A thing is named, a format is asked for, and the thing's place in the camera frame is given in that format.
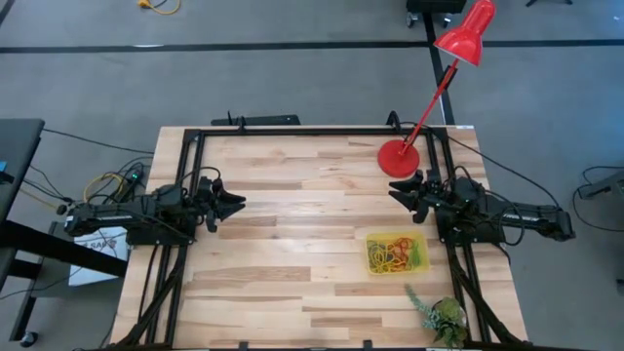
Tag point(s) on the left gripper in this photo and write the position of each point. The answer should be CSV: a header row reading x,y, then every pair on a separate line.
x,y
210,207

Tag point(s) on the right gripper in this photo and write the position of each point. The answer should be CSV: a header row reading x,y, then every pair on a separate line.
x,y
434,201

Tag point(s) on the yellow plastic bin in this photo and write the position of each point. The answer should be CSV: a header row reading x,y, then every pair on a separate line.
x,y
424,236

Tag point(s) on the light green rubber band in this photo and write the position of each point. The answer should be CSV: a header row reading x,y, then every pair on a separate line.
x,y
416,253

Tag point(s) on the long red rubber band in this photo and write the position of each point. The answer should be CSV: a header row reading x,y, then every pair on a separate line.
x,y
407,253

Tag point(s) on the large red rubber band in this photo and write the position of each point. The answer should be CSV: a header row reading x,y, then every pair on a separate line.
x,y
397,263

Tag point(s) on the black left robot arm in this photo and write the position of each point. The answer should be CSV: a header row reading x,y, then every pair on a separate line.
x,y
112,217

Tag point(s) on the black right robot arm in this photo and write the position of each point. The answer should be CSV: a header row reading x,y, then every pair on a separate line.
x,y
531,214

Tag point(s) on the red desk lamp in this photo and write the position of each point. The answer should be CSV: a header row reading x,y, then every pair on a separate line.
x,y
397,158

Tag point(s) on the black clamp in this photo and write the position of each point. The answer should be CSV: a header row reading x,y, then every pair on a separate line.
x,y
394,119

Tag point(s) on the long black power strip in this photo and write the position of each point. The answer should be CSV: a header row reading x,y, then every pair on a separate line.
x,y
263,120

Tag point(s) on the black power adapter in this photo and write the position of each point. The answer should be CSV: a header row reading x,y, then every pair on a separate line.
x,y
132,178

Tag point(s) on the artificial potted green plant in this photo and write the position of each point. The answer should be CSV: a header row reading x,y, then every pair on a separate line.
x,y
448,317

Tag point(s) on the white paper sheet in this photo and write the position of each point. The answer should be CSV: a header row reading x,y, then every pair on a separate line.
x,y
90,279

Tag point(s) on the black wheeled cart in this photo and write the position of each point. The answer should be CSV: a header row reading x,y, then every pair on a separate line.
x,y
436,5

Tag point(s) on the grey stand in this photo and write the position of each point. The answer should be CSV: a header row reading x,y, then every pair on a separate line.
x,y
609,184

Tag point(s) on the black desk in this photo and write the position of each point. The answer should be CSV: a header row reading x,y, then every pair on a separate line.
x,y
19,146

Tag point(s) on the small blue box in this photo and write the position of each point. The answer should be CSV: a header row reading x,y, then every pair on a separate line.
x,y
2,167

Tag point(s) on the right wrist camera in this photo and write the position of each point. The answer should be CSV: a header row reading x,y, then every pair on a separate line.
x,y
433,181

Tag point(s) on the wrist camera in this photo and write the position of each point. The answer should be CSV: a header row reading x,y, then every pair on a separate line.
x,y
205,185
433,181

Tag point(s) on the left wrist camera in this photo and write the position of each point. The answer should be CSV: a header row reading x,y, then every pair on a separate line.
x,y
205,185

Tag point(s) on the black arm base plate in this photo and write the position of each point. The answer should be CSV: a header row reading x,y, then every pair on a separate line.
x,y
161,239
446,234

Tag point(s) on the small black bracket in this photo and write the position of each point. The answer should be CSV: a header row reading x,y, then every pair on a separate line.
x,y
243,347
368,346

